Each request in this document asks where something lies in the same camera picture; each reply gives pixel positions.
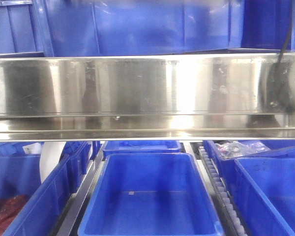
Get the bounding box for blue bin behind centre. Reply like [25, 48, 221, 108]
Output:
[102, 140, 181, 157]

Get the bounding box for blue bin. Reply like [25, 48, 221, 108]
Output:
[78, 153, 224, 236]
[0, 155, 71, 236]
[102, 140, 181, 157]
[203, 140, 295, 189]
[234, 150, 295, 236]
[62, 141, 101, 193]

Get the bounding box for blue bin lower centre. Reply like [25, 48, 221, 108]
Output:
[78, 153, 224, 236]

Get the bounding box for blue bin behind left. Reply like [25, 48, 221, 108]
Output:
[62, 141, 101, 193]

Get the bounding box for bagged metal parts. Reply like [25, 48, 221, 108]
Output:
[215, 140, 270, 158]

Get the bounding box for blue bin behind right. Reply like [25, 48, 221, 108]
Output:
[203, 140, 295, 189]

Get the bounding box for large blue crate upper centre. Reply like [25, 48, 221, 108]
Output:
[33, 0, 245, 57]

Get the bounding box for white roller track right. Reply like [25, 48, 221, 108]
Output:
[198, 146, 247, 236]

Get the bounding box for blue crate upper right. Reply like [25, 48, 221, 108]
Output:
[229, 0, 295, 51]

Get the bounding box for blue bin lower left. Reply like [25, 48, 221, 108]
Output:
[0, 155, 71, 236]

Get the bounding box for blue bin lower right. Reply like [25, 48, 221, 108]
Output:
[234, 150, 295, 236]

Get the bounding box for blue crate upper left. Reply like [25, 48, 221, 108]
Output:
[0, 0, 44, 57]

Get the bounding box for red mesh material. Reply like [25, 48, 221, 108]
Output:
[0, 195, 28, 236]

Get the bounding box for stainless steel shelf front rail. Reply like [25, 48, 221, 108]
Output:
[0, 53, 295, 141]

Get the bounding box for metal divider rail left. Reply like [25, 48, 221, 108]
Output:
[50, 154, 104, 236]

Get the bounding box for black cable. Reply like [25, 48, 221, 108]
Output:
[276, 0, 295, 64]

